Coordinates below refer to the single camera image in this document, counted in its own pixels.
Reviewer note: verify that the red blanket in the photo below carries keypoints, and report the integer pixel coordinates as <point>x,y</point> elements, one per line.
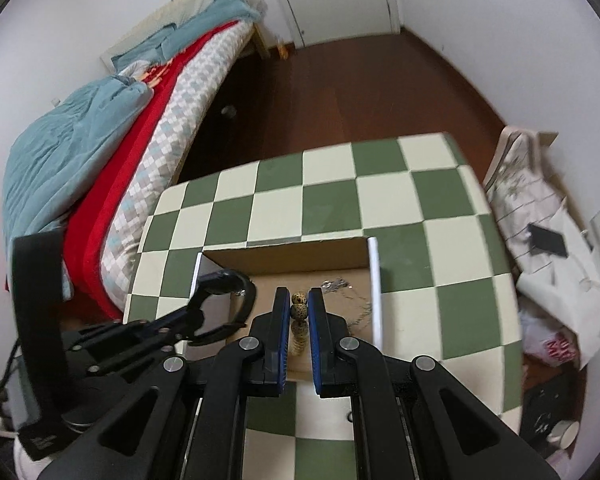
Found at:
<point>125,175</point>

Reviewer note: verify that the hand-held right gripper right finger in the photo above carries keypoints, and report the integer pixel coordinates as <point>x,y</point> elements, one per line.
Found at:
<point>316,345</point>

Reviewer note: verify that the bed with red blue bedding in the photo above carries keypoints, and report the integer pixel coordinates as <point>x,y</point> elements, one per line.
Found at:
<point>65,150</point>

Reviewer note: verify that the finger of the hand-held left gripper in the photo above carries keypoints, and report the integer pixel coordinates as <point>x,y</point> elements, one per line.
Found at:
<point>180,317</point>
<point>247,310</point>

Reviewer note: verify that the white red printed plastic bag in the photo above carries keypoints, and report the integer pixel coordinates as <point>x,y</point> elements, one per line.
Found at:
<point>550,342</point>

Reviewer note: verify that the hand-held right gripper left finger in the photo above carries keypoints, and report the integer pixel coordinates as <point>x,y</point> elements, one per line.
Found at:
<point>280,340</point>

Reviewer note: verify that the black bag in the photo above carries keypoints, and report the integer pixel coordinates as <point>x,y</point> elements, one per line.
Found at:
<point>550,400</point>

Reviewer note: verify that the green white checkered tablecloth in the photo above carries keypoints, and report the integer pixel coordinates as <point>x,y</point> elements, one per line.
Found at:
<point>360,200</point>

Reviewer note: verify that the black phone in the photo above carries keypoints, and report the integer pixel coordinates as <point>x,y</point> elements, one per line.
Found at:
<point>547,241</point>

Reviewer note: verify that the white grid patterned cloth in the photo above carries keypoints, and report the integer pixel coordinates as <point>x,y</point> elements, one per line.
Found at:
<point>515,185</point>

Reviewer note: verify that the brown cardboard box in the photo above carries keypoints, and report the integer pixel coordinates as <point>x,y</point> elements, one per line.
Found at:
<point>290,265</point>

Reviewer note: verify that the cream bed sheet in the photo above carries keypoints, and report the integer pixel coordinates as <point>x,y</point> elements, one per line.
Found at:
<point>190,5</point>

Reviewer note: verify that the grey white checked mattress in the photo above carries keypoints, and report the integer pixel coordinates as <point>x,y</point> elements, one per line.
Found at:
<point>180,125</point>

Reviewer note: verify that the white cup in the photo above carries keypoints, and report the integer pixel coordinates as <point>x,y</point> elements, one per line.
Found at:
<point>565,434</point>

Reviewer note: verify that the wooden bed frame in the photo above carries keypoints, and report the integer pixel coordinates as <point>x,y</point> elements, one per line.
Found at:
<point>260,40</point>

